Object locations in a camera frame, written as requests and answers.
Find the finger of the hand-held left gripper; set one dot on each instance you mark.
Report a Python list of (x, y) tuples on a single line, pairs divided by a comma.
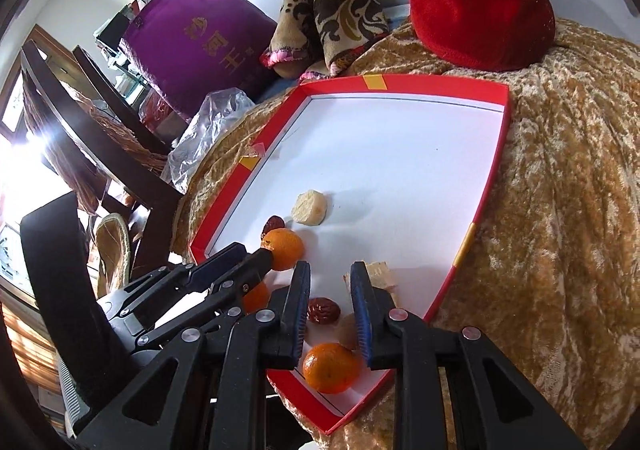
[(245, 280), (215, 266)]

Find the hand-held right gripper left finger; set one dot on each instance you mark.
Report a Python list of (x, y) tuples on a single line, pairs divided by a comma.
[(300, 315)]

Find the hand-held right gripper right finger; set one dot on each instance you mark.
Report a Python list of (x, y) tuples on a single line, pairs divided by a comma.
[(361, 315)]

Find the orange mandarin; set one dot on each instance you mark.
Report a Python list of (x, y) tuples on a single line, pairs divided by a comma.
[(256, 298), (330, 367), (286, 250)]

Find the red date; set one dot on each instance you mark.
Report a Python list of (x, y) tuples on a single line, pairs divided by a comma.
[(323, 310), (272, 226)]

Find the red rimmed white tray box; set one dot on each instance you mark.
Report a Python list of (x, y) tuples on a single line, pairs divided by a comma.
[(400, 169)]

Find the woven straw seat pad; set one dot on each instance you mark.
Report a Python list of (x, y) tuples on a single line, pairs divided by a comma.
[(112, 250)]

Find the clear plastic bag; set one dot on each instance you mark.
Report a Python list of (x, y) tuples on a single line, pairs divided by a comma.
[(210, 129)]

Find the dark wooden chair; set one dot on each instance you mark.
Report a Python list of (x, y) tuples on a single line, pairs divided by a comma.
[(115, 89), (65, 109)]

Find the golden velvet tablecloth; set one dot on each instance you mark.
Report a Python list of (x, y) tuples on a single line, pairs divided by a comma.
[(560, 180)]

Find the brown floral patterned cloth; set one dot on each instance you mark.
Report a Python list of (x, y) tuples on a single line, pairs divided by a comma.
[(330, 9)]

